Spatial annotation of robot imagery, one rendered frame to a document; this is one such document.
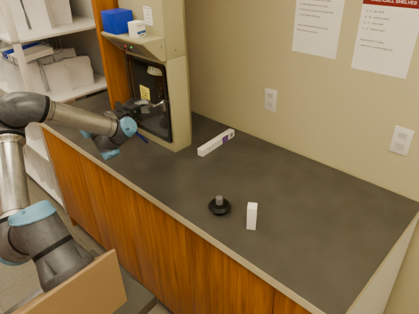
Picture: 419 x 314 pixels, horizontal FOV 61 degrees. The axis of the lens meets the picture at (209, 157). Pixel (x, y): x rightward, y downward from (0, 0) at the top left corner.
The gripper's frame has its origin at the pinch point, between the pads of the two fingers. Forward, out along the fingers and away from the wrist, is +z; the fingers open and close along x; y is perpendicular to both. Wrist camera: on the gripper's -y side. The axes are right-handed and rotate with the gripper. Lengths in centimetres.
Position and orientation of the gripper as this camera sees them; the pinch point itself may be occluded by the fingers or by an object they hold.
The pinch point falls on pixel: (147, 103)
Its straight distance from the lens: 174.7
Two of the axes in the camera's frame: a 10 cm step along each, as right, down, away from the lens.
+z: 7.0, -4.0, 6.0
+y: 7.2, 3.2, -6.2
